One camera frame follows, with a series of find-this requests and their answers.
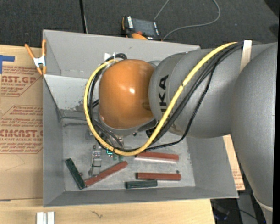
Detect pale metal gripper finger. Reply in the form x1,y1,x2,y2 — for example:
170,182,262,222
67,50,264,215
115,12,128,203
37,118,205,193
91,150,103,168
88,166,100,177

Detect red-brown flat block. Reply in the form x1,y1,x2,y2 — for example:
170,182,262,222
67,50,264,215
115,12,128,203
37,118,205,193
134,151,180,163
135,172,182,182
84,159,129,188

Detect dark green flat block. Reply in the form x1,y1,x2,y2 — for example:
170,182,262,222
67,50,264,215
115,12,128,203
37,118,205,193
64,157,87,190
125,179,158,190

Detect brown cardboard board, red print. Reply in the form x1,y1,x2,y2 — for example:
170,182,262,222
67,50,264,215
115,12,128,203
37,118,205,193
0,44,251,210

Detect grey metal bin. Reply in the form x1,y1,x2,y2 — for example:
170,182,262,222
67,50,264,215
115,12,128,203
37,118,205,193
36,29,245,215

